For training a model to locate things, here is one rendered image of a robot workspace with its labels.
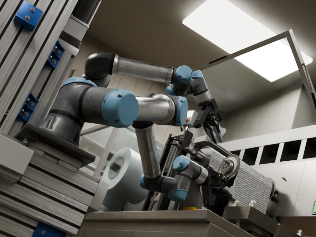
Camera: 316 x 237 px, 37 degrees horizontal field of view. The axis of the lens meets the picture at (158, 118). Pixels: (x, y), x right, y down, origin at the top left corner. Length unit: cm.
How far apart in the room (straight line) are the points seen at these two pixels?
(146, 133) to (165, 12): 323
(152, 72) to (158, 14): 304
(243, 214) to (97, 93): 92
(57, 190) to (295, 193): 138
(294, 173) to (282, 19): 239
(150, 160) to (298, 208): 80
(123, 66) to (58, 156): 79
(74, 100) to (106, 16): 406
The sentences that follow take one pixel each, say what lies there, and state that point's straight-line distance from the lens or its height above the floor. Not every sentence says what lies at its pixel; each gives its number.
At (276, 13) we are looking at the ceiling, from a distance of 464.
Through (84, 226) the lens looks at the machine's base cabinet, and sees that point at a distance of 273.
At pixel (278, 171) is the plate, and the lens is 262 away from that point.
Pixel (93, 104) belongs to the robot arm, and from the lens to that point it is 145.
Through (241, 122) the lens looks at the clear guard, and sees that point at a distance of 297.
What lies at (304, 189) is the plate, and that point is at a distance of 245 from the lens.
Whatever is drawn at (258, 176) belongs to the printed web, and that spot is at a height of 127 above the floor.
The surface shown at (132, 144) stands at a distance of 319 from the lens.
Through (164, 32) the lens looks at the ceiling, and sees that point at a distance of 535.
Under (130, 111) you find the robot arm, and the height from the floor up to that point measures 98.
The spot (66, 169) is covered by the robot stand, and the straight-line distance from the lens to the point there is 144.
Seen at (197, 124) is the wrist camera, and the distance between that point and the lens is 224.
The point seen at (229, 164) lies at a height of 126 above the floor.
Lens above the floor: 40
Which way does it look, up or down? 24 degrees up
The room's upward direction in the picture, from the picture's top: 21 degrees clockwise
